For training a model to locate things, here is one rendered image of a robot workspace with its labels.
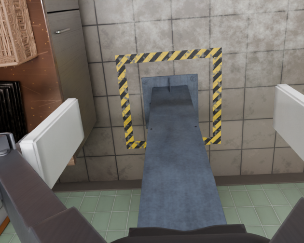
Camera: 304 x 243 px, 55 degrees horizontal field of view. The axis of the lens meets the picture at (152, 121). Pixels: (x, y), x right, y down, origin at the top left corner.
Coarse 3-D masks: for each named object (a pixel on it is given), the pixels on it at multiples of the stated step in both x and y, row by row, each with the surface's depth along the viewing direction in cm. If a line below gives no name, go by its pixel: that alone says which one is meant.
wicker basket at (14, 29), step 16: (0, 0) 85; (16, 0) 93; (0, 16) 101; (16, 16) 92; (0, 32) 103; (16, 32) 92; (32, 32) 102; (0, 48) 105; (16, 48) 91; (32, 48) 102; (0, 64) 91; (16, 64) 92
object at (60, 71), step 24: (48, 0) 106; (72, 0) 135; (48, 24) 104; (72, 24) 133; (48, 48) 105; (72, 48) 131; (0, 72) 109; (24, 72) 109; (48, 72) 109; (72, 72) 129; (24, 96) 113; (48, 96) 112; (72, 96) 127; (96, 120) 166
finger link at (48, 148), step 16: (64, 112) 17; (48, 128) 15; (64, 128) 17; (80, 128) 20; (32, 144) 13; (48, 144) 15; (64, 144) 17; (32, 160) 13; (48, 160) 14; (64, 160) 17; (48, 176) 14
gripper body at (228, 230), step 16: (240, 224) 8; (128, 240) 7; (144, 240) 7; (160, 240) 7; (176, 240) 7; (192, 240) 7; (208, 240) 7; (224, 240) 7; (240, 240) 7; (256, 240) 7
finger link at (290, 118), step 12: (276, 96) 18; (288, 96) 17; (300, 96) 16; (276, 108) 19; (288, 108) 17; (300, 108) 15; (276, 120) 19; (288, 120) 17; (300, 120) 15; (288, 132) 17; (300, 132) 15; (300, 144) 15; (300, 156) 16
